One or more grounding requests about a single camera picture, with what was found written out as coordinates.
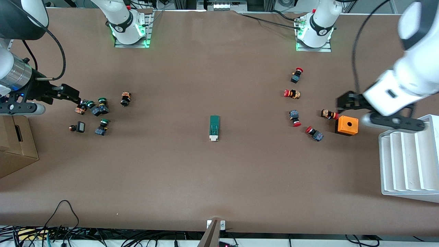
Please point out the black selector switch orange block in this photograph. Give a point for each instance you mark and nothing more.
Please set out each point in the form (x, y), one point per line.
(125, 99)

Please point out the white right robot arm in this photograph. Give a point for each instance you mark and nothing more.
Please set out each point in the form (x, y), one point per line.
(116, 13)

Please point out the red push button blue block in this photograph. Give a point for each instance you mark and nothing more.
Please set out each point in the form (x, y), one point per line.
(294, 117)
(315, 133)
(296, 76)

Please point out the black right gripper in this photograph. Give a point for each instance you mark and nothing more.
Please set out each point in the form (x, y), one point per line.
(37, 90)

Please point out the metal camera post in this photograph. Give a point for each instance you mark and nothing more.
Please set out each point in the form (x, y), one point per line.
(211, 236)

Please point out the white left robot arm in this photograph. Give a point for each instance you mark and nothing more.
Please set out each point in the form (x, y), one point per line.
(411, 72)

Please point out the orange button enclosure box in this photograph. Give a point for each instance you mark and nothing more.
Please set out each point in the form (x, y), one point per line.
(351, 126)

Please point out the white stepped tray rack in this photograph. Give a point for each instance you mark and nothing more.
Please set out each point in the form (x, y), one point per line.
(408, 161)

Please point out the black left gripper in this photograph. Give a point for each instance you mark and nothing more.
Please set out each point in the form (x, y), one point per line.
(353, 100)

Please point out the red push button orange block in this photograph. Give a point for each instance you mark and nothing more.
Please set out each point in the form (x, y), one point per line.
(328, 114)
(292, 93)

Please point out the brown cardboard box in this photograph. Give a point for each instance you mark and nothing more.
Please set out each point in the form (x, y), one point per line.
(13, 154)

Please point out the green push button blue block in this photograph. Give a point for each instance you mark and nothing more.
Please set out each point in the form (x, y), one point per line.
(102, 127)
(103, 106)
(94, 109)

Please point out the metal fixture with white lights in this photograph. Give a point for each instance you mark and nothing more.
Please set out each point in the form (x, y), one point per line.
(221, 5)

